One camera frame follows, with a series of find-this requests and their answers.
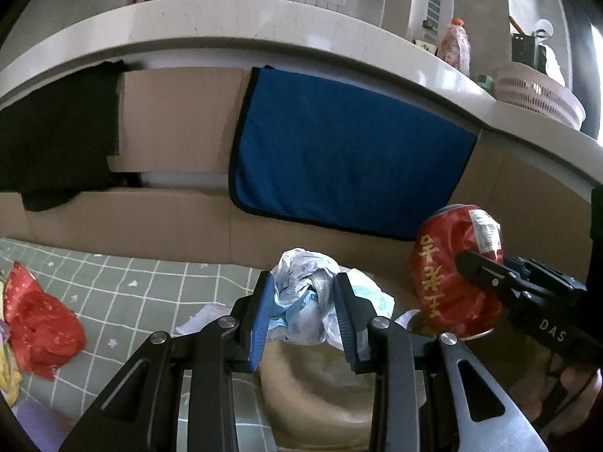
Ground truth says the blue towel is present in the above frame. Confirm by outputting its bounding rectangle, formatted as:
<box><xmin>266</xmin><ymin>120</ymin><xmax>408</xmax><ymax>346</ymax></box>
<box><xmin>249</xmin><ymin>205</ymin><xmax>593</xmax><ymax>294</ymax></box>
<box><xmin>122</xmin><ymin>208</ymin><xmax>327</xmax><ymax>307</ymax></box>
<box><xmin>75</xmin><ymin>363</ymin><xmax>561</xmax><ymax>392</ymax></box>
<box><xmin>227</xmin><ymin>66</ymin><xmax>479</xmax><ymax>242</ymax></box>

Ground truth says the pink label plastic bottle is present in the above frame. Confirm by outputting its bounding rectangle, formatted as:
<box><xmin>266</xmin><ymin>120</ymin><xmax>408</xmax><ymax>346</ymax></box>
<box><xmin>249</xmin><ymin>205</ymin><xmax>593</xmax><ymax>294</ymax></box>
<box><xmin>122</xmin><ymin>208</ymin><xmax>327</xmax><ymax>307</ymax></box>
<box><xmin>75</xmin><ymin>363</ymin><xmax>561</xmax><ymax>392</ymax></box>
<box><xmin>438</xmin><ymin>18</ymin><xmax>472</xmax><ymax>78</ymax></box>

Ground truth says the white plastic basket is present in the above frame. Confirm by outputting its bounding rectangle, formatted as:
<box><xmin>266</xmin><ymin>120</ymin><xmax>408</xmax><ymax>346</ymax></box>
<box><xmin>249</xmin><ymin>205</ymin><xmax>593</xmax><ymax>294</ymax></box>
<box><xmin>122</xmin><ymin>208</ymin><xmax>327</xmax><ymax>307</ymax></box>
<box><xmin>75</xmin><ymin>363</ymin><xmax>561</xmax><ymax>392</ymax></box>
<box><xmin>492</xmin><ymin>63</ymin><xmax>586</xmax><ymax>131</ymax></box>

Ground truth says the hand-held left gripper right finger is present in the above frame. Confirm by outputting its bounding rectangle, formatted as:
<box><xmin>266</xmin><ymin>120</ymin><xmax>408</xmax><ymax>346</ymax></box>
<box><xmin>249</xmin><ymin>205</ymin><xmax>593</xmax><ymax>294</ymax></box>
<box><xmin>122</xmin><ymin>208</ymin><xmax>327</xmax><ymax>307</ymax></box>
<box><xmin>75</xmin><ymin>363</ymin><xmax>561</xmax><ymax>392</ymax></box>
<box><xmin>332</xmin><ymin>270</ymin><xmax>549</xmax><ymax>452</ymax></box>

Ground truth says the red crumpled wrapper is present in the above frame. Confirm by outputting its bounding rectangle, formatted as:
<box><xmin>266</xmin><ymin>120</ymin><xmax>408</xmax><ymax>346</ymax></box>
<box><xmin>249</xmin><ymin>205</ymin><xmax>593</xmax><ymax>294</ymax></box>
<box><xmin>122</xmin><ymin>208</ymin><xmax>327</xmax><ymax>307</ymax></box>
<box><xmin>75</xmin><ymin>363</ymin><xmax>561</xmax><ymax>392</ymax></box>
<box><xmin>4</xmin><ymin>262</ymin><xmax>88</xmax><ymax>380</ymax></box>

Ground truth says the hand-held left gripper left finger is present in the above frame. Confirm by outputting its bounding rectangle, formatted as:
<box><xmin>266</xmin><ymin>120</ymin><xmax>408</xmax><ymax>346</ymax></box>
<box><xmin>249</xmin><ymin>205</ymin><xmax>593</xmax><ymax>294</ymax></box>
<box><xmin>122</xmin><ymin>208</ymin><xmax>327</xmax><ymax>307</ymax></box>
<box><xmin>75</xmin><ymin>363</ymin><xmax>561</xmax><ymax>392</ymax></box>
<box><xmin>59</xmin><ymin>270</ymin><xmax>279</xmax><ymax>452</ymax></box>

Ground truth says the white stone counter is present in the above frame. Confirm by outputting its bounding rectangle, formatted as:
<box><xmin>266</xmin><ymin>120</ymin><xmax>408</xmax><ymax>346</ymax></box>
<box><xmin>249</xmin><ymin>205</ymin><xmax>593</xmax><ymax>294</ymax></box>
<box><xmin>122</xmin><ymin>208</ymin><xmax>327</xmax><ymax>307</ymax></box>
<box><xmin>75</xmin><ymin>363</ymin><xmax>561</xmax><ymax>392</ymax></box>
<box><xmin>0</xmin><ymin>0</ymin><xmax>603</xmax><ymax>189</ymax></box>

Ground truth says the white plastic wrapper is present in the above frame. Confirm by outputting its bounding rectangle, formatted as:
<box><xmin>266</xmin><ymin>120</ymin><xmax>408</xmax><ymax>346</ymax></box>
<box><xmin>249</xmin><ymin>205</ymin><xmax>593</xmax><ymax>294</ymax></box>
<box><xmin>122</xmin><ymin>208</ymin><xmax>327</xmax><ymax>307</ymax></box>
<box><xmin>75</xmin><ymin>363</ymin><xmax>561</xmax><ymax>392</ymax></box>
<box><xmin>268</xmin><ymin>247</ymin><xmax>395</xmax><ymax>351</ymax></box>

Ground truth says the black cloth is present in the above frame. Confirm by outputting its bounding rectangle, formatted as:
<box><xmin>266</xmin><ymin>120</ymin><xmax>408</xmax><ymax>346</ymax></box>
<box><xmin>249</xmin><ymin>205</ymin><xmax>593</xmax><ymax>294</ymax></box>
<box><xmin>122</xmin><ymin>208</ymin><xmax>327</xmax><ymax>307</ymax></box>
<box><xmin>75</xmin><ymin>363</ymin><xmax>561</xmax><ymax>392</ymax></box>
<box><xmin>0</xmin><ymin>60</ymin><xmax>142</xmax><ymax>212</ymax></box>

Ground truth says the brown cardboard lining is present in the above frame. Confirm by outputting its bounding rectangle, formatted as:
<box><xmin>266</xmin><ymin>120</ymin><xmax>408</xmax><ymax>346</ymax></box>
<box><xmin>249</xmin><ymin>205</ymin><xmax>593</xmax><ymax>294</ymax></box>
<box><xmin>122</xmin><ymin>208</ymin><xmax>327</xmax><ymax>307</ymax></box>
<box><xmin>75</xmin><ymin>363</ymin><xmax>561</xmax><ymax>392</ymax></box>
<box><xmin>0</xmin><ymin>67</ymin><xmax>594</xmax><ymax>293</ymax></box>

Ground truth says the green checked mat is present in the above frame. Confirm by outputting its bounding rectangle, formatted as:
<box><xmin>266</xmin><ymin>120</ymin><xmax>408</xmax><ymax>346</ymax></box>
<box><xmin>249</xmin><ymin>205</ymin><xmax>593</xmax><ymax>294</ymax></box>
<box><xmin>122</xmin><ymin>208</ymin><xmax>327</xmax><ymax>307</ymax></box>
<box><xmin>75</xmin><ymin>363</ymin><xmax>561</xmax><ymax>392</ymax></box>
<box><xmin>0</xmin><ymin>238</ymin><xmax>293</xmax><ymax>452</ymax></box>

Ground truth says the white paper scrap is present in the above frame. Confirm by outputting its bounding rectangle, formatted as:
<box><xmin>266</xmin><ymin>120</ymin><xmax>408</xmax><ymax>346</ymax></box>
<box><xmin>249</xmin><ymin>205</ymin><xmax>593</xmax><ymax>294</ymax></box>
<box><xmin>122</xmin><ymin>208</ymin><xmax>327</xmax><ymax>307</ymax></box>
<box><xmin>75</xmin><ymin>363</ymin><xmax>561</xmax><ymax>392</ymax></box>
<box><xmin>175</xmin><ymin>305</ymin><xmax>234</xmax><ymax>336</ymax></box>

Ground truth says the yellow wrapper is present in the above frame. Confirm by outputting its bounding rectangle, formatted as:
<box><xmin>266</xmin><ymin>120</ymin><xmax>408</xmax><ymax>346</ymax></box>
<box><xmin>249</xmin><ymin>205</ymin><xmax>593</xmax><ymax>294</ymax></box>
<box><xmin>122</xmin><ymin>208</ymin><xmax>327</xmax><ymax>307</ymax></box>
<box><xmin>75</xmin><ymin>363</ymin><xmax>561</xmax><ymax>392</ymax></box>
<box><xmin>0</xmin><ymin>282</ymin><xmax>22</xmax><ymax>406</ymax></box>

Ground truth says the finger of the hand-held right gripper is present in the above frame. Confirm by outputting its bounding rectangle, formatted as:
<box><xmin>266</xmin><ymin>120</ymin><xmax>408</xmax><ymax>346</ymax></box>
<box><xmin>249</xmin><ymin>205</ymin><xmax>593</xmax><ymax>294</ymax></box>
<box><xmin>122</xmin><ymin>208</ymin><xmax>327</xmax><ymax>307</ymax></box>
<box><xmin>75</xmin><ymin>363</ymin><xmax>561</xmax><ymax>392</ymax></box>
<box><xmin>455</xmin><ymin>250</ymin><xmax>510</xmax><ymax>293</ymax></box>

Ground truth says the crushed red drink can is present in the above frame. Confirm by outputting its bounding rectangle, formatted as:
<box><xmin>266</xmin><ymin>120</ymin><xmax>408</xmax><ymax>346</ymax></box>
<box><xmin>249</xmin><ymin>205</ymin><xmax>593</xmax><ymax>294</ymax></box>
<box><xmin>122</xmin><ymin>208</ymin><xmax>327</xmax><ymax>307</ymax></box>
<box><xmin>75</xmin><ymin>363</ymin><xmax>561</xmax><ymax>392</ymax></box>
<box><xmin>407</xmin><ymin>204</ymin><xmax>507</xmax><ymax>341</ymax></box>

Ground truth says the black utensil holder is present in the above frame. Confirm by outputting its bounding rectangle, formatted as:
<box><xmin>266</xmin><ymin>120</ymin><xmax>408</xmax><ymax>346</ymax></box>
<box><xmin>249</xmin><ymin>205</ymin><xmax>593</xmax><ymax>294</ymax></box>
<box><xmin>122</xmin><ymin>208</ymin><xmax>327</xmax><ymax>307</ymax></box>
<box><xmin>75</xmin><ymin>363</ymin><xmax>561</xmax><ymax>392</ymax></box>
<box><xmin>511</xmin><ymin>33</ymin><xmax>538</xmax><ymax>64</ymax></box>

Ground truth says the purple cloth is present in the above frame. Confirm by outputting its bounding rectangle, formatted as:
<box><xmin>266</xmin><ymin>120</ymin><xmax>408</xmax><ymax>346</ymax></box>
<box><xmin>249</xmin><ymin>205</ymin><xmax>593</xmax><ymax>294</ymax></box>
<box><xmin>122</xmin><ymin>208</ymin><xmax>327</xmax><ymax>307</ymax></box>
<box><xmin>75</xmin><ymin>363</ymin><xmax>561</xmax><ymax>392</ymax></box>
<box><xmin>13</xmin><ymin>402</ymin><xmax>64</xmax><ymax>452</ymax></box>

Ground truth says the person's right hand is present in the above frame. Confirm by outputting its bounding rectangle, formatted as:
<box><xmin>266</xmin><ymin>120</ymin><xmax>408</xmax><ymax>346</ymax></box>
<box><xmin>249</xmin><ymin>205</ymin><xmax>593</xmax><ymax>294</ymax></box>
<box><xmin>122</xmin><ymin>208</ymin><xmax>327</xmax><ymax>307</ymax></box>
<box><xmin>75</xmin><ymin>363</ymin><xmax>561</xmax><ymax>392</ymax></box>
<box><xmin>549</xmin><ymin>366</ymin><xmax>603</xmax><ymax>434</ymax></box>

